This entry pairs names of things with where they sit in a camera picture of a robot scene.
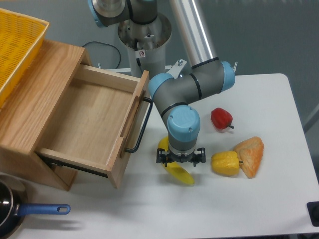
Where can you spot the black object table corner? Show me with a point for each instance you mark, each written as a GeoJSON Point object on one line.
{"type": "Point", "coordinates": [313, 210]}

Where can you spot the black drawer handle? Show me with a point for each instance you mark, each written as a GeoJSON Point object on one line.
{"type": "Point", "coordinates": [143, 127]}

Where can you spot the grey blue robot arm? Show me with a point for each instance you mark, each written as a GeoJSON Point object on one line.
{"type": "Point", "coordinates": [171, 92]}

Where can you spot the red bell pepper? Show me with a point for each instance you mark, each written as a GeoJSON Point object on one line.
{"type": "Point", "coordinates": [221, 119]}

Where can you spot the black pan blue handle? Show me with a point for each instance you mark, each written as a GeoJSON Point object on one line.
{"type": "Point", "coordinates": [14, 206]}

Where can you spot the yellow bell pepper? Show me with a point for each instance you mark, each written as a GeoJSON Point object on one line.
{"type": "Point", "coordinates": [226, 163]}

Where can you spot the yellow plastic basket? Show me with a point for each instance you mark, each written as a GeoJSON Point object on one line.
{"type": "Point", "coordinates": [21, 37]}

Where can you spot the orange bread piece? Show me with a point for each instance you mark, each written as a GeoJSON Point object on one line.
{"type": "Point", "coordinates": [250, 153]}

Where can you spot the yellow banana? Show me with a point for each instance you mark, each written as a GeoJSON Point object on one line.
{"type": "Point", "coordinates": [174, 169]}

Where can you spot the wooden drawer cabinet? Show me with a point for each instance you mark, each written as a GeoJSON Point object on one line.
{"type": "Point", "coordinates": [27, 111]}

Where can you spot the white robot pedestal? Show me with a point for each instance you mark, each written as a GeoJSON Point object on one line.
{"type": "Point", "coordinates": [145, 36]}

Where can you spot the open wooden drawer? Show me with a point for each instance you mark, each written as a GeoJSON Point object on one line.
{"type": "Point", "coordinates": [96, 123]}

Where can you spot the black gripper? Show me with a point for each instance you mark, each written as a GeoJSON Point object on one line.
{"type": "Point", "coordinates": [174, 155]}

